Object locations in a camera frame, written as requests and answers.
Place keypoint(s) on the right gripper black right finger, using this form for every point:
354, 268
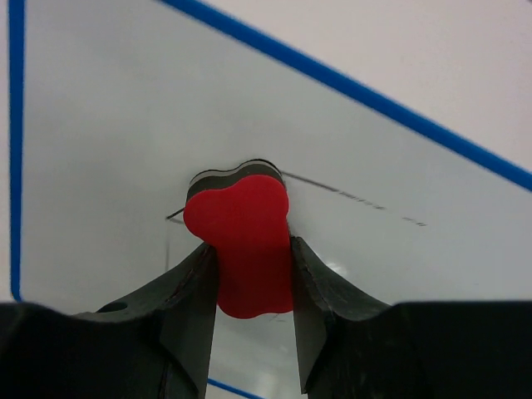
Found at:
351, 345

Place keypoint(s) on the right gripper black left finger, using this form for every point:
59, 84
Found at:
153, 343

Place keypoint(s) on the red whiteboard eraser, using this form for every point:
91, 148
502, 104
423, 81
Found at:
242, 213

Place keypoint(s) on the blue framed whiteboard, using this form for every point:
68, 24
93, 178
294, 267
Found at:
115, 106

